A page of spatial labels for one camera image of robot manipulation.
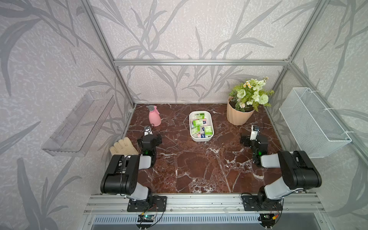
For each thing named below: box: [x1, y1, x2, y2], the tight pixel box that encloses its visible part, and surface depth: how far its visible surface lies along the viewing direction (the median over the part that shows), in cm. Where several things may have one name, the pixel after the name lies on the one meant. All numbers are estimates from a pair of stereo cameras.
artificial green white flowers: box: [229, 76, 275, 113], surface depth 88 cm
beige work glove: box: [109, 137, 139, 156], surface depth 96 cm
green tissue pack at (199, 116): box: [194, 113, 205, 120], surface depth 110 cm
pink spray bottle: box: [146, 104, 162, 127], surface depth 101 cm
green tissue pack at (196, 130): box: [190, 125, 201, 136], surface depth 101 cm
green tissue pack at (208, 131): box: [204, 125, 213, 138], surface depth 98 cm
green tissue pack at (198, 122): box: [192, 118, 204, 127], surface depth 104 cm
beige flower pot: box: [226, 95, 255, 126], surface depth 98 cm
